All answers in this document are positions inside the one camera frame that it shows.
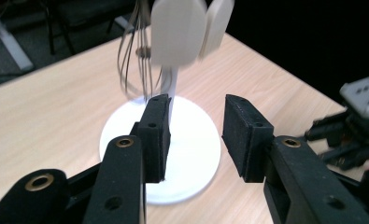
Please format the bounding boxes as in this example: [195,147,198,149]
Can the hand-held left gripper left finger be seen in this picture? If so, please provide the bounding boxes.
[83,93,173,224]

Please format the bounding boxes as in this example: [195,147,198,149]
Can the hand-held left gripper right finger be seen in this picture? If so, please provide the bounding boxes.
[221,93,369,224]

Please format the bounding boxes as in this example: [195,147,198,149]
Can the white utensil rack with hooks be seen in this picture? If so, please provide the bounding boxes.
[99,65,222,205]

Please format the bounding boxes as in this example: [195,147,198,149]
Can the teal handled white spatula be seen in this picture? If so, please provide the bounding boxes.
[149,0,208,68]

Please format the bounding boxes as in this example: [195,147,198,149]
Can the wooden handled wire whisk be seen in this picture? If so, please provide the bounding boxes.
[116,0,163,101]

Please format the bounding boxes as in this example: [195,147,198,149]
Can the black folding chair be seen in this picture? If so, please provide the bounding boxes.
[43,0,136,56]

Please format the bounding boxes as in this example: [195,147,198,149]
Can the white stand leg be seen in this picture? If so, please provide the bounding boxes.
[0,0,35,73]

